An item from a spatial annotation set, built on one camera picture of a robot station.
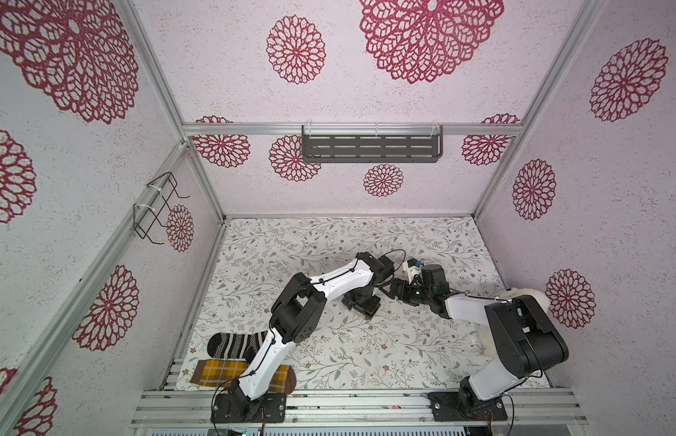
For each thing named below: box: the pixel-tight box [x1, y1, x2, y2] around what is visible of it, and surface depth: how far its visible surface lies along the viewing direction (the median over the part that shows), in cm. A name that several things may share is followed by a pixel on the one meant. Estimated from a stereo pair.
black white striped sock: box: [207, 329, 270, 365], surface depth 86 cm
